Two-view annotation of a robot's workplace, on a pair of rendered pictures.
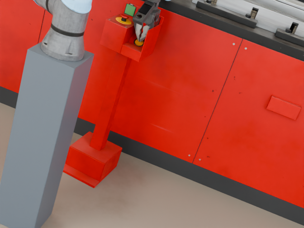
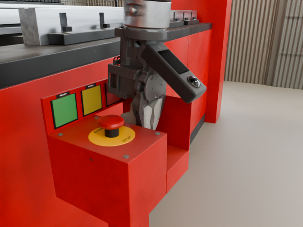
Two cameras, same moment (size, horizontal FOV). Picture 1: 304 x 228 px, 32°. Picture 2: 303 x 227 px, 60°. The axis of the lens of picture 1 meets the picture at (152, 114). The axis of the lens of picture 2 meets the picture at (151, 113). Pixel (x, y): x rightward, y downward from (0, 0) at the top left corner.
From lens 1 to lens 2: 220 cm
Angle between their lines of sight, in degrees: 66
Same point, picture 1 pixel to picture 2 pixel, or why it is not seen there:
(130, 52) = (177, 170)
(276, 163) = not seen: hidden behind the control
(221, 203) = (172, 208)
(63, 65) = not seen: outside the picture
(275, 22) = (118, 21)
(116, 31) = (152, 164)
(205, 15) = (98, 46)
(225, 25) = (117, 46)
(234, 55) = not seen: hidden behind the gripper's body
